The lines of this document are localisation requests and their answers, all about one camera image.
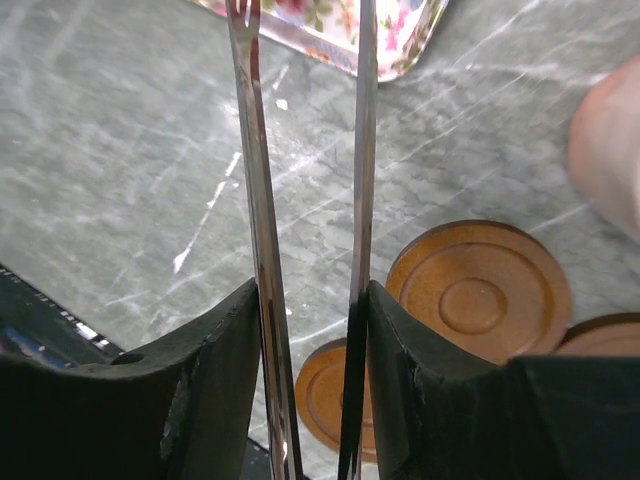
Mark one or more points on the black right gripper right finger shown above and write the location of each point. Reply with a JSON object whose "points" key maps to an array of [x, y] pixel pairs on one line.
{"points": [[442, 413]]}

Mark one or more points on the metal serving tongs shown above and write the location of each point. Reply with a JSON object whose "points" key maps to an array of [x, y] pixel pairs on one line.
{"points": [[279, 386]]}

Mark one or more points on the brown wooden coaster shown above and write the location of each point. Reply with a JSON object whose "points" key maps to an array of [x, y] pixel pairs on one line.
{"points": [[319, 392], [613, 335], [489, 288]]}

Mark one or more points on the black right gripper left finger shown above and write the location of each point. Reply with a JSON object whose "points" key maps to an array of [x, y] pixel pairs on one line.
{"points": [[176, 408]]}

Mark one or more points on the pink mug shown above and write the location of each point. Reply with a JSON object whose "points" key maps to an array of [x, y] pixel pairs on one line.
{"points": [[603, 148]]}

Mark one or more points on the floral serving tray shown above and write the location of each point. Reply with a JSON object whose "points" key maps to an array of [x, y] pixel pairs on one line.
{"points": [[329, 31]]}

